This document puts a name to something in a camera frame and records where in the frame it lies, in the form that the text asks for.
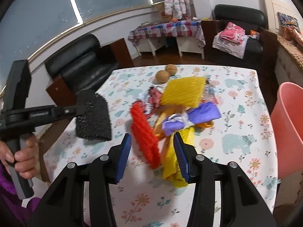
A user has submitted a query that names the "black foam net sleeve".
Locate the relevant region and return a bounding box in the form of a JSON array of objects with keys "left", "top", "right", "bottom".
[{"left": 76, "top": 90, "right": 112, "bottom": 142}]

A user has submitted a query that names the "yellow plastic bag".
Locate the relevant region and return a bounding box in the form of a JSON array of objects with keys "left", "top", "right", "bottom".
[{"left": 153, "top": 108, "right": 214, "bottom": 188}]

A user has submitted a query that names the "red foam net sleeve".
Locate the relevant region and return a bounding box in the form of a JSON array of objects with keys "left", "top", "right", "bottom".
[{"left": 130, "top": 102, "right": 161, "bottom": 169}]

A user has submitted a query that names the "purple plastic wrapper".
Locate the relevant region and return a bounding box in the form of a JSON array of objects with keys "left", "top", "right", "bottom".
[{"left": 161, "top": 102, "right": 221, "bottom": 136}]

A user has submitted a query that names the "yellow foam net sleeve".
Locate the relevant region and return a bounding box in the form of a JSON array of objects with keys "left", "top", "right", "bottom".
[{"left": 160, "top": 76, "right": 206, "bottom": 108}]

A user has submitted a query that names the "clear printed snack bag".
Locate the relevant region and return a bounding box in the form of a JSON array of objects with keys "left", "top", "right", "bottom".
[{"left": 135, "top": 79, "right": 207, "bottom": 118}]

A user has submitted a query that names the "purple sleeve forearm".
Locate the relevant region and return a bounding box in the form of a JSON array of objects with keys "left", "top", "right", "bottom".
[{"left": 0, "top": 163, "right": 41, "bottom": 227}]

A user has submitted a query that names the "pink plastic trash bucket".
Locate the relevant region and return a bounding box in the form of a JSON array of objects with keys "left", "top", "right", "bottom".
[{"left": 271, "top": 82, "right": 302, "bottom": 179}]

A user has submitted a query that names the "person's left hand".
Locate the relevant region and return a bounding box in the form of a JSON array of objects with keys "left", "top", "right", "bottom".
[{"left": 1, "top": 134, "right": 39, "bottom": 179}]

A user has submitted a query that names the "floral bear tablecloth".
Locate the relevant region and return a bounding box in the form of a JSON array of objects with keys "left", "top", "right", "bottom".
[{"left": 44, "top": 65, "right": 278, "bottom": 226}]

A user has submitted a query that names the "black leather armchair near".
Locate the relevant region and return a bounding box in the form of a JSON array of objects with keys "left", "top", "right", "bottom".
[{"left": 44, "top": 33, "right": 134, "bottom": 106}]

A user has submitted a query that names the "black leather armchair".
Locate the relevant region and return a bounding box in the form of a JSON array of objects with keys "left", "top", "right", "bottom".
[
  {"left": 201, "top": 4, "right": 278, "bottom": 70},
  {"left": 44, "top": 33, "right": 134, "bottom": 106}
]

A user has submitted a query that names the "walnut nearer table edge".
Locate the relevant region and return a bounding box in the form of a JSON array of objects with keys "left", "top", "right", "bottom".
[{"left": 155, "top": 70, "right": 170, "bottom": 84}]

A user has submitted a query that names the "black leather armchair far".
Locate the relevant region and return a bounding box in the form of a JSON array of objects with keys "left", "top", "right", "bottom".
[{"left": 201, "top": 4, "right": 278, "bottom": 70}]

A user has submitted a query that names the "light floral folded sheet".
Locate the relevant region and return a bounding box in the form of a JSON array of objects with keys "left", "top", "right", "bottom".
[{"left": 212, "top": 35, "right": 249, "bottom": 59}]

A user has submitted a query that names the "walnut farther one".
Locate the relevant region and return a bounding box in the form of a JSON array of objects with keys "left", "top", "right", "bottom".
[{"left": 165, "top": 64, "right": 178, "bottom": 76}]

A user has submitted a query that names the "orange box on armchair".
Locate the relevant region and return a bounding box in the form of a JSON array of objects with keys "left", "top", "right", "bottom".
[{"left": 250, "top": 30, "right": 260, "bottom": 40}]

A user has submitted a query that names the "white side table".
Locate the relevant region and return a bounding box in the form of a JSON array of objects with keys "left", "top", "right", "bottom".
[{"left": 135, "top": 36, "right": 205, "bottom": 59}]

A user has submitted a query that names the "pink folded blanket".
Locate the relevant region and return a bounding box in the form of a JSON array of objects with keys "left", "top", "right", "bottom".
[{"left": 219, "top": 22, "right": 245, "bottom": 44}]

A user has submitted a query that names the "wicker basket on table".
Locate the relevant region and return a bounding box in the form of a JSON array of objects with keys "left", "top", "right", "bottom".
[{"left": 156, "top": 3, "right": 172, "bottom": 23}]

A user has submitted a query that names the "red dotted quilt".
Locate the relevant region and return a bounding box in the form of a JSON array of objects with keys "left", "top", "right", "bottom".
[{"left": 292, "top": 29, "right": 303, "bottom": 47}]

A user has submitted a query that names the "plaid checkered tablecloth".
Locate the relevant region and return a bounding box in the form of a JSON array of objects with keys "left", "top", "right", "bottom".
[{"left": 128, "top": 21, "right": 206, "bottom": 49}]

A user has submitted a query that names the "colourful cartoon pillow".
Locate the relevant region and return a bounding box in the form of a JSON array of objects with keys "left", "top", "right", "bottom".
[{"left": 277, "top": 12, "right": 300, "bottom": 40}]

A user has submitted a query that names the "hanging floral puffer jacket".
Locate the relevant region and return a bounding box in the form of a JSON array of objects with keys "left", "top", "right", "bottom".
[{"left": 164, "top": 0, "right": 191, "bottom": 20}]

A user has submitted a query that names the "white bed frame headboard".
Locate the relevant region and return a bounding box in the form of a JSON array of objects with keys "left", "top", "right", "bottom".
[{"left": 262, "top": 0, "right": 303, "bottom": 83}]

